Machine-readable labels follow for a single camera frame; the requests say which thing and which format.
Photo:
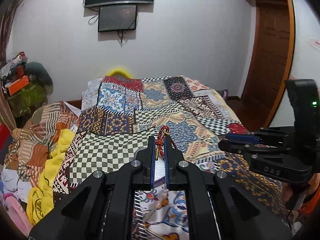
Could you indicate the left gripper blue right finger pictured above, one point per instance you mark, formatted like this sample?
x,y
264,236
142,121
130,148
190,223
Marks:
x,y
166,163

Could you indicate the striped brown curtain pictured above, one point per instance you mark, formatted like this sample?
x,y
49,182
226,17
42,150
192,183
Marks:
x,y
8,11

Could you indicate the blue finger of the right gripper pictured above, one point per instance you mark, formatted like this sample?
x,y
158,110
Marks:
x,y
243,138
233,146

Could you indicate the white frosted sliding door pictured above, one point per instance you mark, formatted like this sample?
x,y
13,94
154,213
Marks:
x,y
305,63

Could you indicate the orange box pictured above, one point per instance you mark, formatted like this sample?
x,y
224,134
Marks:
x,y
17,85

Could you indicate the pink plush toy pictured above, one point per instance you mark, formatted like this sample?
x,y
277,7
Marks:
x,y
17,213

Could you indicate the dark green plush cushion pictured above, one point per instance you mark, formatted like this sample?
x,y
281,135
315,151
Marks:
x,y
36,69

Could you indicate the brown wooden door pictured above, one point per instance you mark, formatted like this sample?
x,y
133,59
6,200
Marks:
x,y
271,61

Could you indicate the yellow cloth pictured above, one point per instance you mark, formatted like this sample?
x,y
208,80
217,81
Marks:
x,y
40,198

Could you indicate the striped orange brown blanket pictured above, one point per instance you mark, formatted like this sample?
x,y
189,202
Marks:
x,y
33,143

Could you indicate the red box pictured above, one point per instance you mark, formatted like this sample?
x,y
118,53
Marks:
x,y
4,135

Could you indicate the small black wall monitor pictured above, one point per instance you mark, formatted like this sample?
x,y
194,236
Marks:
x,y
117,18

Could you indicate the yellow pillow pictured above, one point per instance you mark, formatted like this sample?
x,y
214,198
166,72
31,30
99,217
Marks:
x,y
119,71

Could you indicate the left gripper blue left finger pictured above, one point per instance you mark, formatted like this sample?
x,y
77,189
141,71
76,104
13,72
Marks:
x,y
152,149

